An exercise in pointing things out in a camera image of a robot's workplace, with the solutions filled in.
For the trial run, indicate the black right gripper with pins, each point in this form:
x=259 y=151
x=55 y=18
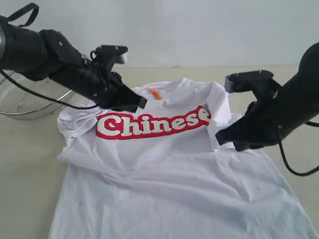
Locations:
x=256 y=129

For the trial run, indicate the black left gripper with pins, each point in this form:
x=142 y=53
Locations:
x=105 y=90

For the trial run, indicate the white t-shirt red lettering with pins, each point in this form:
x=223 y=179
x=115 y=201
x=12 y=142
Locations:
x=159 y=173

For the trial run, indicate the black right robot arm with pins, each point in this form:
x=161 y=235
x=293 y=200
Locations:
x=300 y=94

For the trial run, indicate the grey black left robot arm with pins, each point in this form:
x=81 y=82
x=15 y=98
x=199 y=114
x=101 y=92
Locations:
x=48 y=54

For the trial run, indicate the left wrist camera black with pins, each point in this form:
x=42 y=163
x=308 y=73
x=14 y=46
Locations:
x=109 y=55

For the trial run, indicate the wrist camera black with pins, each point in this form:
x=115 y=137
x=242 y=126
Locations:
x=109 y=55
x=260 y=83

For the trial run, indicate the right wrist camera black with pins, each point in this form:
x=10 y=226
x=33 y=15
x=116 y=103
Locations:
x=260 y=83

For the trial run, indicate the metal wire mesh basket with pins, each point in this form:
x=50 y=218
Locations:
x=18 y=104

